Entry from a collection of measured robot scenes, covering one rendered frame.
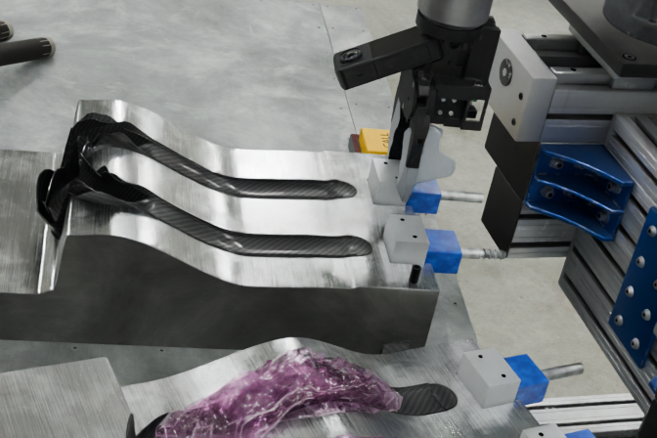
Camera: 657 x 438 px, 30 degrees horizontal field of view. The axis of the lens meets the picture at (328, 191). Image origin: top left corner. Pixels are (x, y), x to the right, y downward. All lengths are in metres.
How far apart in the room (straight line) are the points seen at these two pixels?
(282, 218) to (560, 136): 0.41
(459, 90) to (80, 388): 0.51
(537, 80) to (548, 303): 1.41
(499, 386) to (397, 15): 2.98
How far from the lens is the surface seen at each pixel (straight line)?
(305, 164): 1.40
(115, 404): 1.02
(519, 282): 2.88
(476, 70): 1.30
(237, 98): 1.70
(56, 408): 1.02
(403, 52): 1.26
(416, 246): 1.26
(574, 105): 1.52
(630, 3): 1.54
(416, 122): 1.28
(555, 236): 1.63
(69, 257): 1.18
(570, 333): 2.77
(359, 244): 1.28
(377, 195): 1.34
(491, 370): 1.17
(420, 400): 1.17
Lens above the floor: 1.61
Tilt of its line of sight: 32 degrees down
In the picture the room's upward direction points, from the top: 11 degrees clockwise
